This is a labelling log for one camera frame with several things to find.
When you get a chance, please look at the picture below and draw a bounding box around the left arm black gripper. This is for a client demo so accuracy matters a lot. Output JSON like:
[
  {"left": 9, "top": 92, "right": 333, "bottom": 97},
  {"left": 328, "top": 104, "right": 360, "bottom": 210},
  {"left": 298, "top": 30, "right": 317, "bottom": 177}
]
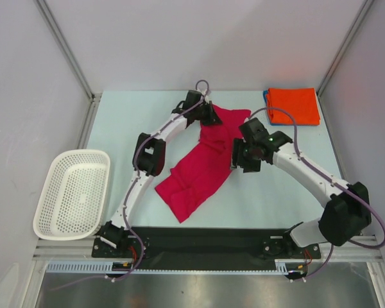
[{"left": 192, "top": 101, "right": 221, "bottom": 126}]

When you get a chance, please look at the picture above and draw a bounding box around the crimson red t-shirt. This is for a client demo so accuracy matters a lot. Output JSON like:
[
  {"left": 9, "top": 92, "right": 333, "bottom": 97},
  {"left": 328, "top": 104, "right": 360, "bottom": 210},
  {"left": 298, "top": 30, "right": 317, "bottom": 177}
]
[{"left": 155, "top": 106, "right": 251, "bottom": 223}]

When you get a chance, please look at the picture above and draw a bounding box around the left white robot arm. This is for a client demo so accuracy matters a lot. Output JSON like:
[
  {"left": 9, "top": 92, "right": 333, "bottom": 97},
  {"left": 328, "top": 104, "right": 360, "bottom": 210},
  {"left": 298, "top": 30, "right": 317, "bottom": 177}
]
[{"left": 100, "top": 88, "right": 222, "bottom": 257}]

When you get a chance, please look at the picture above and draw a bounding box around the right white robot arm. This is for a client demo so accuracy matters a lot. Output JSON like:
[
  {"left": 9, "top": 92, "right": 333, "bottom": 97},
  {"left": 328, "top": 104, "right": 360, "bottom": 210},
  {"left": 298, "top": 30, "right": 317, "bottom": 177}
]
[{"left": 231, "top": 118, "right": 372, "bottom": 257}]

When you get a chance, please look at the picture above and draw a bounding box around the folded blue t-shirt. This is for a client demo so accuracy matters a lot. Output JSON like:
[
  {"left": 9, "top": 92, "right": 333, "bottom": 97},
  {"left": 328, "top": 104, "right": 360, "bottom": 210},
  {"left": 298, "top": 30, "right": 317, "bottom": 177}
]
[{"left": 262, "top": 90, "right": 320, "bottom": 128}]

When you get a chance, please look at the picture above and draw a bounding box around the folded orange t-shirt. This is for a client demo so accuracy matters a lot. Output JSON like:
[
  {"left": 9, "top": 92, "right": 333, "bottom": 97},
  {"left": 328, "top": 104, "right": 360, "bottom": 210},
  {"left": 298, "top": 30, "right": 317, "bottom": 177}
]
[{"left": 265, "top": 87, "right": 321, "bottom": 126}]

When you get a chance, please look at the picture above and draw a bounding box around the black base mounting strip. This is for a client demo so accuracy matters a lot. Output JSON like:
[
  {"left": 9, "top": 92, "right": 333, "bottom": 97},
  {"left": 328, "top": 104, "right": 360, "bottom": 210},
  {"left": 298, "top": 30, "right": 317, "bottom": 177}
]
[{"left": 91, "top": 225, "right": 321, "bottom": 271}]

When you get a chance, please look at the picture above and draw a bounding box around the white perforated plastic basket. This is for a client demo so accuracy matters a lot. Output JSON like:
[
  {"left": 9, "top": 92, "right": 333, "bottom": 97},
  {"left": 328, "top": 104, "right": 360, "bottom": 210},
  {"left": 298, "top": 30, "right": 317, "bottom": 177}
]
[{"left": 33, "top": 149, "right": 110, "bottom": 241}]

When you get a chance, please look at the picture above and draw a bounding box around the left aluminium corner post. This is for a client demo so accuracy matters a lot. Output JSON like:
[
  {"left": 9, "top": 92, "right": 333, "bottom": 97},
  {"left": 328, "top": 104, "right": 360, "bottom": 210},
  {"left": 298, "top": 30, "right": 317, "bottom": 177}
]
[{"left": 31, "top": 0, "right": 96, "bottom": 100}]

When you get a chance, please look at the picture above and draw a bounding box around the aluminium corner post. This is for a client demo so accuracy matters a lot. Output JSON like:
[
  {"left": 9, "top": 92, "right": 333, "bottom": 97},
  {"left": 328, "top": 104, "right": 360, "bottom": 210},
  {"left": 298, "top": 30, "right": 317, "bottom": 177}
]
[
  {"left": 31, "top": 0, "right": 96, "bottom": 100},
  {"left": 317, "top": 0, "right": 376, "bottom": 97}
]

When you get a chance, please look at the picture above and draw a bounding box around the right aluminium corner post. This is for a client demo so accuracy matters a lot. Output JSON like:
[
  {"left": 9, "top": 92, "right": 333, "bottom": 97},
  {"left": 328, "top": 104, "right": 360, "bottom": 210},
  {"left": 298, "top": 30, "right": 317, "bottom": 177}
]
[{"left": 317, "top": 0, "right": 376, "bottom": 97}]

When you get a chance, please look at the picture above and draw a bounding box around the left slotted cable duct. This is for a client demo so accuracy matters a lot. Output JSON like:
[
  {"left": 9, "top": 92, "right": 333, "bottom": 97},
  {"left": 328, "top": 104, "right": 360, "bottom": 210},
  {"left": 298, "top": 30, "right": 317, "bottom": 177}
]
[{"left": 46, "top": 260, "right": 139, "bottom": 274}]

